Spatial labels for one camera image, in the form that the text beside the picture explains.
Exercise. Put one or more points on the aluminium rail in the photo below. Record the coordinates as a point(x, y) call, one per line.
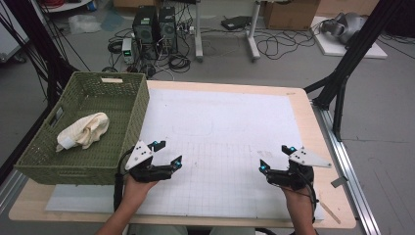
point(349, 169)

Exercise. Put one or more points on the clear plastic bag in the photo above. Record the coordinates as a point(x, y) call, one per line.
point(84, 23)

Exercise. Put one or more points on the black flat device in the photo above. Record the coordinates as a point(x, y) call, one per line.
point(236, 22)

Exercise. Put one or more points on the green woven basket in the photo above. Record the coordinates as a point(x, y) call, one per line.
point(104, 104)

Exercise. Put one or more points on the person's right hand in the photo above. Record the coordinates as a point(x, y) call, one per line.
point(300, 200)

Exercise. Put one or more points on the grey robot head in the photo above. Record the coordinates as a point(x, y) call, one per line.
point(344, 26)

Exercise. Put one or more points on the grey tape piece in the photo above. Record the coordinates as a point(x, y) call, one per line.
point(339, 181)

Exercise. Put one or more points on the person's left hand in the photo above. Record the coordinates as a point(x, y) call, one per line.
point(137, 192)

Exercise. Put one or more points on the white power supply unit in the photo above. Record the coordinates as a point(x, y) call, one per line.
point(128, 50)

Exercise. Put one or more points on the slim black computer tower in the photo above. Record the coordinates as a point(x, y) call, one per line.
point(168, 29)

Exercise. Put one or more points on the white power strip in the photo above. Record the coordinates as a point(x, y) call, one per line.
point(186, 29)

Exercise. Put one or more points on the thin wooden stick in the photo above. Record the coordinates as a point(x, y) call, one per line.
point(330, 212)

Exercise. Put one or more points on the large black computer tower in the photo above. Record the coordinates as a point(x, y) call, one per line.
point(145, 29)

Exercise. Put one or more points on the white desk leg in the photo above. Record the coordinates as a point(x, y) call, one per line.
point(253, 36)
point(198, 32)

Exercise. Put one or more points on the white grid mat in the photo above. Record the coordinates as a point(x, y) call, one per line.
point(221, 124)

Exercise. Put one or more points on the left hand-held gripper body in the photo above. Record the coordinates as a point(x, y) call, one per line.
point(138, 155)

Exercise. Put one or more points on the cream printed cloth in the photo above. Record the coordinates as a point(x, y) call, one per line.
point(86, 130)

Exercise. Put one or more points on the black metal frame stand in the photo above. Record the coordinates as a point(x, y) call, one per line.
point(42, 42)
point(355, 45)

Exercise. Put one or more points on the brown cardboard box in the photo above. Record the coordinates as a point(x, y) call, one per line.
point(290, 14)

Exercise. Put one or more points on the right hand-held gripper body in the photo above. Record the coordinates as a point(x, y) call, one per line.
point(306, 158)

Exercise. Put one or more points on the white platform board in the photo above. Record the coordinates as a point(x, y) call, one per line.
point(329, 47)

